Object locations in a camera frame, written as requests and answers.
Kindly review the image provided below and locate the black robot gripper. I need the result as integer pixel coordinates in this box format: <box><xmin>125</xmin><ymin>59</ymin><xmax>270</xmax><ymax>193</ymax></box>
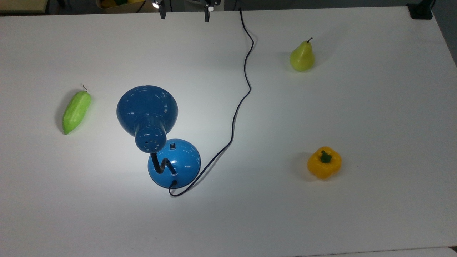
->
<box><xmin>152</xmin><ymin>0</ymin><xmax>222</xmax><ymax>23</ymax></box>

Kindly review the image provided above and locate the blue gooseneck desk lamp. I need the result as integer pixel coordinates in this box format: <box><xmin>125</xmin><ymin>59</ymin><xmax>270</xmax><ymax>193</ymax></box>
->
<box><xmin>116</xmin><ymin>85</ymin><xmax>201</xmax><ymax>189</ymax></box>

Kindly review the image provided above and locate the green plastic pear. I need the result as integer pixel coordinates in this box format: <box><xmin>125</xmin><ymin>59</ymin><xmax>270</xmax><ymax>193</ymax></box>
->
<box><xmin>290</xmin><ymin>37</ymin><xmax>315</xmax><ymax>72</ymax></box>

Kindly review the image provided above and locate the green plastic cucumber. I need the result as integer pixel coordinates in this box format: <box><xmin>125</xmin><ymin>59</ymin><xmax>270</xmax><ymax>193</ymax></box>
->
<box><xmin>62</xmin><ymin>85</ymin><xmax>92</xmax><ymax>135</ymax></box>

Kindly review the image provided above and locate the wooden board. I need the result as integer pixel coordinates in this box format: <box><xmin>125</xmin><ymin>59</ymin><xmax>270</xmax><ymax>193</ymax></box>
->
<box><xmin>0</xmin><ymin>0</ymin><xmax>49</xmax><ymax>14</ymax></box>

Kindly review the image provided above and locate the yellow plastic bell pepper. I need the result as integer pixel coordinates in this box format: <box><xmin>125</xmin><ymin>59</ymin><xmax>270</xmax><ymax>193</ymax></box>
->
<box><xmin>307</xmin><ymin>146</ymin><xmax>342</xmax><ymax>180</ymax></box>

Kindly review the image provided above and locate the black lamp power cable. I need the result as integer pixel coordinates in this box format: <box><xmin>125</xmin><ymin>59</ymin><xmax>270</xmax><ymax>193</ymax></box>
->
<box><xmin>169</xmin><ymin>8</ymin><xmax>255</xmax><ymax>197</ymax></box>

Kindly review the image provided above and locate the black table clamp mount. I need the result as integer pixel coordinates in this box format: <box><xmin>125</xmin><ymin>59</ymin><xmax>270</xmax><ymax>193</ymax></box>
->
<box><xmin>406</xmin><ymin>0</ymin><xmax>435</xmax><ymax>20</ymax></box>

